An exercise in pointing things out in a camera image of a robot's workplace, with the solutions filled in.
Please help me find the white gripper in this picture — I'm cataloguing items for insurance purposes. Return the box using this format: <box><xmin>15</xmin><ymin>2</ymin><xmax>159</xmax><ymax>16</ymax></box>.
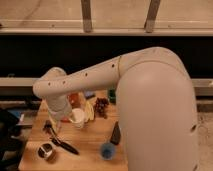
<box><xmin>46</xmin><ymin>95</ymin><xmax>76</xmax><ymax>133</ymax></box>

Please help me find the black brush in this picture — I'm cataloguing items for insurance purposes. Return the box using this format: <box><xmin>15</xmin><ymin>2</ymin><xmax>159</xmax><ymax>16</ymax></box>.
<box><xmin>43</xmin><ymin>120</ymin><xmax>79</xmax><ymax>155</ymax></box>

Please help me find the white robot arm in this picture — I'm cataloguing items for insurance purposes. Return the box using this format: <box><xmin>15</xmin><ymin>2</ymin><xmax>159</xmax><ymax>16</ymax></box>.
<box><xmin>33</xmin><ymin>47</ymin><xmax>199</xmax><ymax>171</ymax></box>

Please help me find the green plastic tray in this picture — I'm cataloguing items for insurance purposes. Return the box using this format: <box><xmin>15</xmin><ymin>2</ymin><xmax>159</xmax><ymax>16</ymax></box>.
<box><xmin>108</xmin><ymin>89</ymin><xmax>116</xmax><ymax>104</ymax></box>

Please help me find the white paper cup stack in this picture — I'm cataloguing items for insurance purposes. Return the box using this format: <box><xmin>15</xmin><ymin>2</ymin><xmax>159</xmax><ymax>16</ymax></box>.
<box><xmin>72</xmin><ymin>108</ymin><xmax>85</xmax><ymax>129</ymax></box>

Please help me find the red bowl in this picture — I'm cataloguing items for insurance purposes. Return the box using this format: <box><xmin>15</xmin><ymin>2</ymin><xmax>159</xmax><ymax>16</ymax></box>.
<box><xmin>68</xmin><ymin>93</ymin><xmax>80</xmax><ymax>108</ymax></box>

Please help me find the yellow banana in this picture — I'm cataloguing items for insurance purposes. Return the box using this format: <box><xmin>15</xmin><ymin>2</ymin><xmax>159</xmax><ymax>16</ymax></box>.
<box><xmin>85</xmin><ymin>101</ymin><xmax>95</xmax><ymax>121</ymax></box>

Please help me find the blue sponge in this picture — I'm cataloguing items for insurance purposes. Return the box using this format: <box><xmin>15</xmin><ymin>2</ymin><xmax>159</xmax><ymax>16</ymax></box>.
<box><xmin>83</xmin><ymin>91</ymin><xmax>95</xmax><ymax>99</ymax></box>

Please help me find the metal tin can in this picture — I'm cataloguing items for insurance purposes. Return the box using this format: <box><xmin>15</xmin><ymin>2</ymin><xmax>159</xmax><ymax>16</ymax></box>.
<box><xmin>37</xmin><ymin>143</ymin><xmax>55</xmax><ymax>161</ymax></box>

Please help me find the blue cup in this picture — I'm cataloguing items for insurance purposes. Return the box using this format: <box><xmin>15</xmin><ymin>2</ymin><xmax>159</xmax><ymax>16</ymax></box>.
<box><xmin>100</xmin><ymin>143</ymin><xmax>116</xmax><ymax>160</ymax></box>

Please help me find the black remote control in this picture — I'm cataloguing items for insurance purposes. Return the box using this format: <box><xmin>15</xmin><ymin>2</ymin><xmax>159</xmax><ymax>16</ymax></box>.
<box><xmin>110</xmin><ymin>122</ymin><xmax>121</xmax><ymax>145</ymax></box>

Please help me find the black chair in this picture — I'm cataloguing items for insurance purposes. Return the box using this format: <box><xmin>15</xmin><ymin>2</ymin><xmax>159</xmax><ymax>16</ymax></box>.
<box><xmin>0</xmin><ymin>108</ymin><xmax>23</xmax><ymax>171</ymax></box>

